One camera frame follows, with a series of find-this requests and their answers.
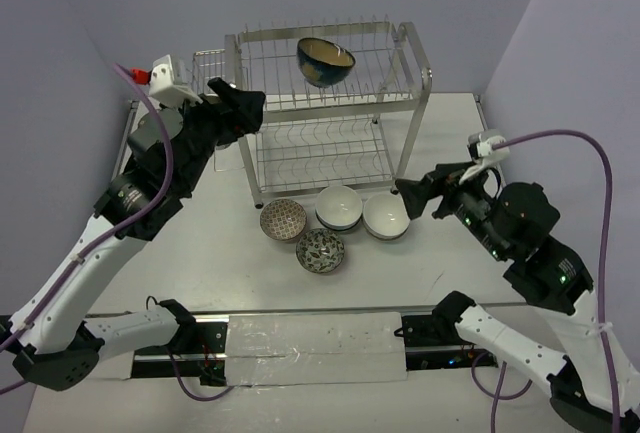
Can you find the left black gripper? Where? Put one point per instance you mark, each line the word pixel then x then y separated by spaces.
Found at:
pixel 220 116

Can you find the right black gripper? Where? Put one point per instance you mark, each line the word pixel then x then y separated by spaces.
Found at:
pixel 446 178

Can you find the white bowl top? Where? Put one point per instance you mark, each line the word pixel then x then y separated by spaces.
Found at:
pixel 339 207

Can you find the teal bowl tan interior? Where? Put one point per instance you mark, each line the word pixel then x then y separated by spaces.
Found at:
pixel 322 63

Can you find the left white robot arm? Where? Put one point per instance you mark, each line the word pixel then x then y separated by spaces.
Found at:
pixel 54 342

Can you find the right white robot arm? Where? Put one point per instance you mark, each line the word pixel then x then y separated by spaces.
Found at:
pixel 590 384

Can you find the steel two-tier dish rack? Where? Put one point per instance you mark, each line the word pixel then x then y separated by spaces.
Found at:
pixel 359 132

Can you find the white bowl dark rim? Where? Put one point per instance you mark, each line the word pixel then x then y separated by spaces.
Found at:
pixel 385 217

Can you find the floral patterned dark bowl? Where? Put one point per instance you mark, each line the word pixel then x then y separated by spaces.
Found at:
pixel 320 251

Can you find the geometric patterned bowl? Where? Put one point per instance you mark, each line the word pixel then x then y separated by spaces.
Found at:
pixel 283 220

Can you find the white taped board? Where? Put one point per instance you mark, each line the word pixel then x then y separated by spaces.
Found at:
pixel 306 349

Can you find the wire side basket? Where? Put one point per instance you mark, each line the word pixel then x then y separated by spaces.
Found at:
pixel 206 65

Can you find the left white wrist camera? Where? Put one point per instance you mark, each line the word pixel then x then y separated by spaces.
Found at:
pixel 167 82

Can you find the black mounting rail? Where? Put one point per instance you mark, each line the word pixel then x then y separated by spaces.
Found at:
pixel 203 359

